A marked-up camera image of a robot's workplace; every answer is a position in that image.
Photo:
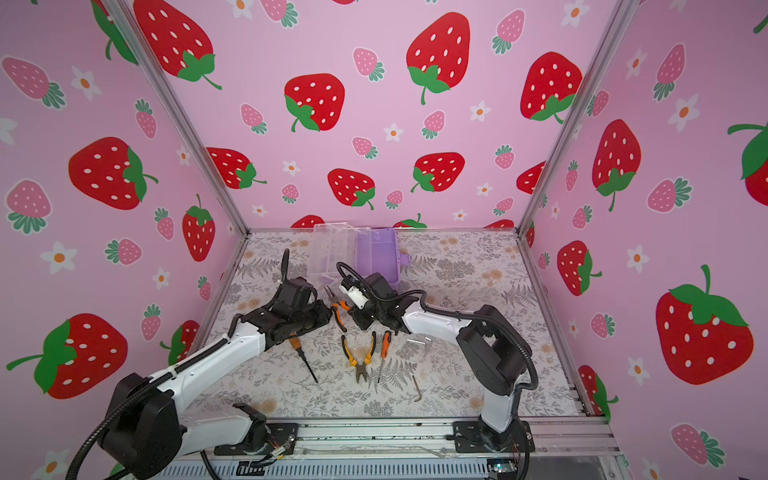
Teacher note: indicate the aluminium corner post left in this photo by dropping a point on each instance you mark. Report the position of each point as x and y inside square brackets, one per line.
[128, 26]

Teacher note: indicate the dark long hex key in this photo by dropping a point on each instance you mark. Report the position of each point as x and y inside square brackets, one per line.
[419, 395]

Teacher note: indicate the aluminium front frame rail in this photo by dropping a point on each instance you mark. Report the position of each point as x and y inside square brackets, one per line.
[417, 448]

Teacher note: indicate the wooden handle screwdriver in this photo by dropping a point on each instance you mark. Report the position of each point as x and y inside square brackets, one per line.
[297, 346]

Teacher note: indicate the orange needle nose pliers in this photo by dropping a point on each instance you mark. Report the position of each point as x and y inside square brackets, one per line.
[338, 306]

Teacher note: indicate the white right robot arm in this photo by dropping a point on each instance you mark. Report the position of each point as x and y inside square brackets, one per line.
[498, 356]

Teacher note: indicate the purple plastic tool box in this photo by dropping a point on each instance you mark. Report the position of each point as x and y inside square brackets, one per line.
[364, 249]

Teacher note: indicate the yellow black cutting pliers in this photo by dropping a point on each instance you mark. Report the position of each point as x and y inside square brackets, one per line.
[360, 362]

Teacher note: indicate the aluminium corner post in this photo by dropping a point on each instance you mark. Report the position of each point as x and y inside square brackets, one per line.
[128, 26]
[616, 29]

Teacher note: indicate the orange black small screwdriver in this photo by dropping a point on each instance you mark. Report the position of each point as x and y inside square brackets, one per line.
[385, 344]

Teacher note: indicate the small silver hex key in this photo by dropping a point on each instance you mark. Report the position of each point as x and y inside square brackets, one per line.
[419, 347]

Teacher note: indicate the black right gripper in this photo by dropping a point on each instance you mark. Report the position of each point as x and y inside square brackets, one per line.
[359, 317]

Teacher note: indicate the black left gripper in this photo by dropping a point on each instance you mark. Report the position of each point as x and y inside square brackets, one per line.
[321, 307]

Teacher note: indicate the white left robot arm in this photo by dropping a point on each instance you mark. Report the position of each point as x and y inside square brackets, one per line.
[145, 428]

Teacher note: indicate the aluminium corner post right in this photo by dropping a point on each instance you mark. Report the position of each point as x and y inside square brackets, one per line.
[616, 29]

